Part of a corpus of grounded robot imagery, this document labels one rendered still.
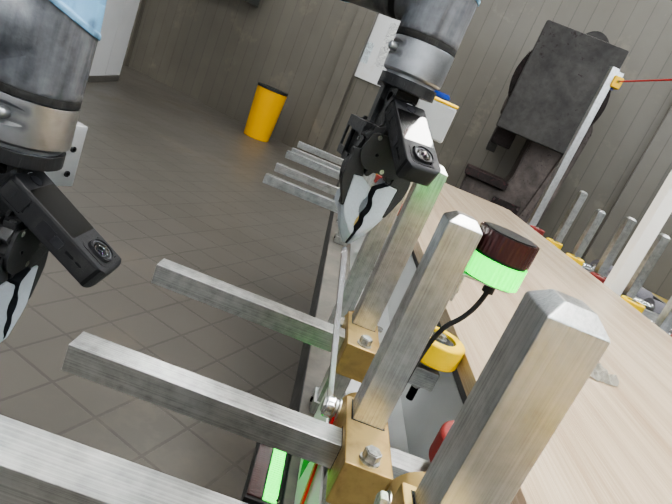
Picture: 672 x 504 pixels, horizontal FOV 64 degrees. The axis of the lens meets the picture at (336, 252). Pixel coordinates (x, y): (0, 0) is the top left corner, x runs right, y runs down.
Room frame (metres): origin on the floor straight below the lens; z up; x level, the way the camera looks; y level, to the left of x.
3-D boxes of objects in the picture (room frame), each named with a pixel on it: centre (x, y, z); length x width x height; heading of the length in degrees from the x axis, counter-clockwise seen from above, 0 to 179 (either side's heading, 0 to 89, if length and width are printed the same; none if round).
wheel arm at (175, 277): (0.72, 0.01, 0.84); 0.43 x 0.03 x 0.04; 95
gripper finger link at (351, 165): (0.66, 0.01, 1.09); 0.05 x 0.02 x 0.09; 115
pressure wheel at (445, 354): (0.74, -0.19, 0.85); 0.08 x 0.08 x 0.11
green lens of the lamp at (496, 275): (0.52, -0.15, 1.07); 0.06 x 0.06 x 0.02
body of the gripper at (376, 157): (0.69, 0.00, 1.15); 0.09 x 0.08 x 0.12; 25
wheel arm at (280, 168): (1.97, 0.11, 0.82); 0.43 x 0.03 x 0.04; 95
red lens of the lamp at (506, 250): (0.52, -0.15, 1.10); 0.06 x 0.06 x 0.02
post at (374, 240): (1.03, -0.06, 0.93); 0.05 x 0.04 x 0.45; 5
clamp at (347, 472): (0.50, -0.11, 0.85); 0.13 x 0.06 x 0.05; 5
